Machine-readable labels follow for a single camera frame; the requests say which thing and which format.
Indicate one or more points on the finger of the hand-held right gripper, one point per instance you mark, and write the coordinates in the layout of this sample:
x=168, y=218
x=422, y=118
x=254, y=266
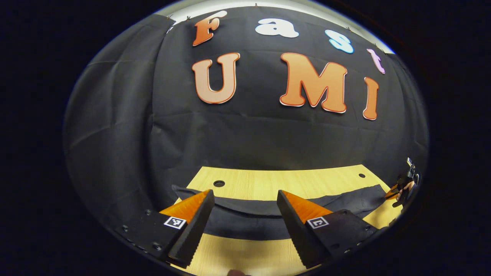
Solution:
x=393, y=193

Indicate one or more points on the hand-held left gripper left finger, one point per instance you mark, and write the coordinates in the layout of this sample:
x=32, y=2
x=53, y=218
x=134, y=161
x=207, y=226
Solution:
x=193, y=230

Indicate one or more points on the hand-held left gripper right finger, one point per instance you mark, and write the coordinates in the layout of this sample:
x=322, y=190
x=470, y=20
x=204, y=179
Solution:
x=293, y=226

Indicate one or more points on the dark grey jeans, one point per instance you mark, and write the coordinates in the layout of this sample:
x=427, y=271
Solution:
x=245, y=222

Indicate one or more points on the black backdrop cloth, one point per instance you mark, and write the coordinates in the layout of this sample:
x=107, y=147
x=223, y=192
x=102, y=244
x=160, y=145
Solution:
x=249, y=142

